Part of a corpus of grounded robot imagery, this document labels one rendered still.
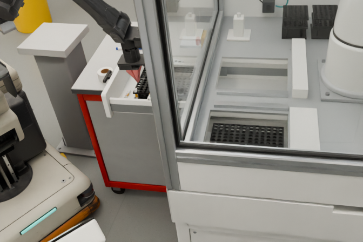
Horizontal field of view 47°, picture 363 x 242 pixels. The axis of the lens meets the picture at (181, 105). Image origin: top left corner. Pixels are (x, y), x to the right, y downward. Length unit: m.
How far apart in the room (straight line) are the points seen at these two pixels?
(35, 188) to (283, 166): 1.45
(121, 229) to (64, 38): 1.04
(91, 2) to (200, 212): 0.68
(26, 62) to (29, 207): 1.89
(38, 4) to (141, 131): 2.44
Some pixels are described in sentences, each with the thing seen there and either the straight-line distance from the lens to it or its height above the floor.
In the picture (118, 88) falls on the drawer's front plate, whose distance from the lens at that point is 1.61.
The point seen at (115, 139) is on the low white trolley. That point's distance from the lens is 2.03.
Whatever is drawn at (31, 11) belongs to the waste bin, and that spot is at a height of 0.22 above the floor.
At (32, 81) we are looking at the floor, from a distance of 3.49.
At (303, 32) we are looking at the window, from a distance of 0.80.
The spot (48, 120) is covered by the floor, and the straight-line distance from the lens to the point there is 3.03.
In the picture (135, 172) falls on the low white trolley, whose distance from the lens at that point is 2.17.
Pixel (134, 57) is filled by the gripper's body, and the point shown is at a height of 1.04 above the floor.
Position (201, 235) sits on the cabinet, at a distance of 1.27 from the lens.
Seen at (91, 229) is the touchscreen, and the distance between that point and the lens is 0.77.
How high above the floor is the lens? 1.79
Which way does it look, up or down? 39 degrees down
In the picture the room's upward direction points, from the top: 7 degrees counter-clockwise
